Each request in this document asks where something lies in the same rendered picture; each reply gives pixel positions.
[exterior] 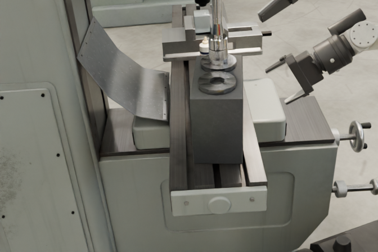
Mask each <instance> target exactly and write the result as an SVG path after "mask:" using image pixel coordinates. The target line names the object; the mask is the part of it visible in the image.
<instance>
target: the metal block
mask: <svg viewBox="0 0 378 252"><path fill-rule="evenodd" d="M193 18H194V23H195V32H196V33H204V32H210V15H209V11H208V10H194V11H193Z"/></svg>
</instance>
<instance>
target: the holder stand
mask: <svg viewBox="0 0 378 252"><path fill-rule="evenodd" d="M243 101H244V99H243V69H242V55H230V54H228V61H227V63H225V64H223V65H213V64H211V63H210V62H209V55H206V56H197V57H196V63H195V69H194V74H193V80H192V87H191V94H190V114H191V130H192V147H193V162H194V163H197V164H242V163H243Z"/></svg>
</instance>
